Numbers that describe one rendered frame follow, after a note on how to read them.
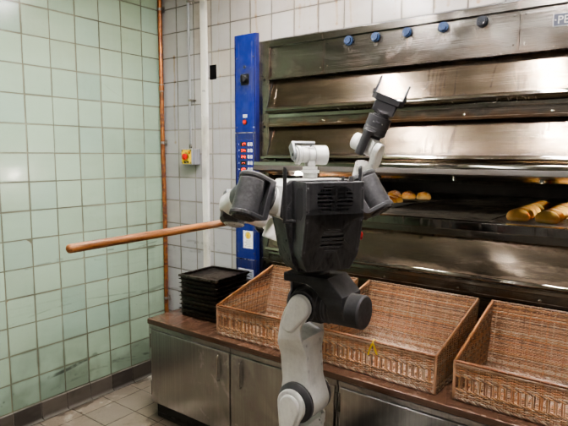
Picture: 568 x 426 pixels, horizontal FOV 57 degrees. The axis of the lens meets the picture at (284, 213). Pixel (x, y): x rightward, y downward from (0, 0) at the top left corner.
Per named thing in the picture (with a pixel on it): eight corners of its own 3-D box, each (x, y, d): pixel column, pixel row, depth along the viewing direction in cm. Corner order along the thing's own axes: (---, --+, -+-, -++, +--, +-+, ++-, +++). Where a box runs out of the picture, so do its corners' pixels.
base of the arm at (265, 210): (258, 227, 177) (270, 223, 167) (222, 216, 172) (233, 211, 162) (268, 187, 181) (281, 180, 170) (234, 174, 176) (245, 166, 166)
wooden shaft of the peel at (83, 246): (69, 254, 162) (69, 244, 162) (64, 253, 164) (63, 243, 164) (342, 205, 300) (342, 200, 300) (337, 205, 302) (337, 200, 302)
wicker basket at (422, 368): (367, 330, 267) (368, 278, 264) (479, 357, 232) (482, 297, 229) (312, 360, 229) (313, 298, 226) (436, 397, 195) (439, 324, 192)
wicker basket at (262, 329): (272, 310, 302) (272, 263, 299) (359, 330, 269) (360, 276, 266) (214, 334, 262) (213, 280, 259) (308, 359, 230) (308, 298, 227)
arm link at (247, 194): (248, 221, 178) (261, 214, 166) (224, 213, 176) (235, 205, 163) (257, 188, 181) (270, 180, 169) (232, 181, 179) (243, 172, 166)
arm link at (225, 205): (211, 223, 197) (226, 213, 176) (216, 189, 199) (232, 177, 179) (240, 228, 200) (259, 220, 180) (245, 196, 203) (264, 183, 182)
